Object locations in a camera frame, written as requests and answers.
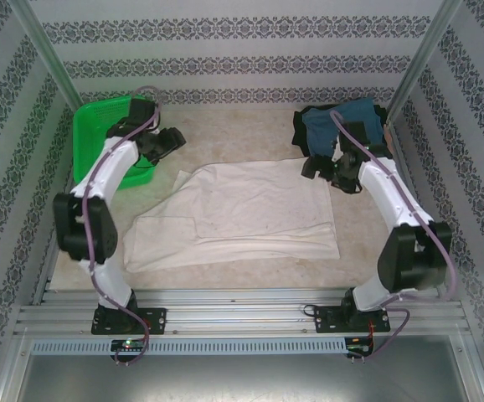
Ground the white cloth towel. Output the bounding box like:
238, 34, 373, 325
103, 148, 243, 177
122, 157, 342, 276

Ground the blue folded t-shirt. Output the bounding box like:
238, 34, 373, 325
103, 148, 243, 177
301, 98, 385, 158

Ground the green plastic basket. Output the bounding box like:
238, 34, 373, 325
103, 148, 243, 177
73, 95, 157, 192

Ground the small controller circuit board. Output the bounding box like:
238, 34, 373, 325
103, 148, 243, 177
111, 339, 147, 352
348, 338, 375, 355

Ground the grey sheet metal shelf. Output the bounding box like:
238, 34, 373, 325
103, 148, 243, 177
13, 353, 484, 402

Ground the aluminium side rail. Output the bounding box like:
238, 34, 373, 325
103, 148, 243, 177
392, 125, 452, 302
32, 183, 75, 305

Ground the aluminium frame post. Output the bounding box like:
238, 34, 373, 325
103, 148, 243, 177
9, 0, 84, 116
386, 0, 467, 126

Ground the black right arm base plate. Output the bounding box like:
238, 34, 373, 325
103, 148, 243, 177
313, 304, 392, 334

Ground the aluminium mounting rail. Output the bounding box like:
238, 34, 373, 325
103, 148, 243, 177
15, 286, 469, 336

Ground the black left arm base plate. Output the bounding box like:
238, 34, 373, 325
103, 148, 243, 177
90, 307, 167, 336

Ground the slotted grey cable duct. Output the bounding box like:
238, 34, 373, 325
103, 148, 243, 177
30, 338, 348, 355

